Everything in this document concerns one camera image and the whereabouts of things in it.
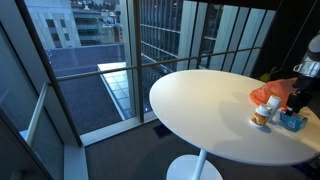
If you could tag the orange plastic bag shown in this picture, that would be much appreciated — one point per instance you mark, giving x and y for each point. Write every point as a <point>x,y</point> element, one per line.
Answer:
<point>273,91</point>

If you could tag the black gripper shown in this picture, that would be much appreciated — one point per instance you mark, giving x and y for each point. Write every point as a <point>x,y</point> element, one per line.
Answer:
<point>299,99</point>

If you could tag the dark window mullion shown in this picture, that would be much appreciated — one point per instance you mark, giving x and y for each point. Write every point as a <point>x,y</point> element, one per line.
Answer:
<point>138,60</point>

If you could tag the white slanted rail post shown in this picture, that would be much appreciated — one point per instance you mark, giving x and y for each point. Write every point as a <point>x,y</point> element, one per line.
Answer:
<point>36,115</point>

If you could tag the dark floor vent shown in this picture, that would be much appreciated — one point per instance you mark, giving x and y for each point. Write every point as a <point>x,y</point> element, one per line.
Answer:
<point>162,131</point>

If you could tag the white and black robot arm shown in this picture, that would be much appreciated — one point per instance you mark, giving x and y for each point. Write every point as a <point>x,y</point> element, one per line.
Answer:
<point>310,66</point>

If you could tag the yellow object by window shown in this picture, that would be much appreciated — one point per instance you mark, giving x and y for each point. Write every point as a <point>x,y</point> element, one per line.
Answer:
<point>265,78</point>

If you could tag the tall white bottle yellow cap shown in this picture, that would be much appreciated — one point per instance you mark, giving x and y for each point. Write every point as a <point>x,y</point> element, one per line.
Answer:
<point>274,103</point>

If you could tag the white table pedestal base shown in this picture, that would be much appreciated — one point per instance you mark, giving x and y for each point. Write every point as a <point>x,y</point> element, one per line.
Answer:
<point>186,168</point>

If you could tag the blue and white box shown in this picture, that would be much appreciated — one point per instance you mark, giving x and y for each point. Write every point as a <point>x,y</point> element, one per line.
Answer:
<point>292,122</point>

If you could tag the metal window handrail bar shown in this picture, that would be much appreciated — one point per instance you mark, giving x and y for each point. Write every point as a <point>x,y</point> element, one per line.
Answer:
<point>100,72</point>

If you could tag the white bottle orange label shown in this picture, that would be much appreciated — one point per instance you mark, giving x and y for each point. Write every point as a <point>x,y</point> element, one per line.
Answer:
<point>260,116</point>

